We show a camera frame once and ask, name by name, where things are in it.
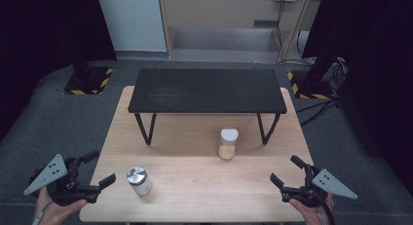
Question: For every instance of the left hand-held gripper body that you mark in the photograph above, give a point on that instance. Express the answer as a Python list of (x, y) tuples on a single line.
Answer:
[(48, 174)]

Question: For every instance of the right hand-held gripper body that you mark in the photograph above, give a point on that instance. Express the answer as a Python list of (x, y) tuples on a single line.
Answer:
[(331, 184)]

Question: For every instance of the person's right hand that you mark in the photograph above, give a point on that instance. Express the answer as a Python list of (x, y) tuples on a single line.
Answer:
[(311, 215)]

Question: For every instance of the person's left hand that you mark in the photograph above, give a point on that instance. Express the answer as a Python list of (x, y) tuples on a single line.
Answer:
[(53, 213)]

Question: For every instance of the glass jar with silver lid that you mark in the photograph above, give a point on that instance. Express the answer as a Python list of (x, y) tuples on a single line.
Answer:
[(141, 185)]

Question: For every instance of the glass jar with white lid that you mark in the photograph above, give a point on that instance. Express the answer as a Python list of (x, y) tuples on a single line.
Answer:
[(228, 143)]

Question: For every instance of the black stand with striped base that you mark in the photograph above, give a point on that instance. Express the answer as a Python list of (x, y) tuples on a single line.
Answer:
[(311, 85), (86, 80)]

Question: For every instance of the black riser shelf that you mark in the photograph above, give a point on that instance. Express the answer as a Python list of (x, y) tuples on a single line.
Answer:
[(207, 90)]

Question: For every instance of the black curtain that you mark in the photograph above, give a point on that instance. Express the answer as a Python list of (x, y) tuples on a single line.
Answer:
[(39, 40), (376, 56)]

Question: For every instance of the white cabinet panel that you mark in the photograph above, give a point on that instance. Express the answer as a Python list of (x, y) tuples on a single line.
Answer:
[(133, 20)]

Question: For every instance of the wooden shelf frame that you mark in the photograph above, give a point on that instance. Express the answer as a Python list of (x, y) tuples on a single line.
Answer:
[(224, 10)]

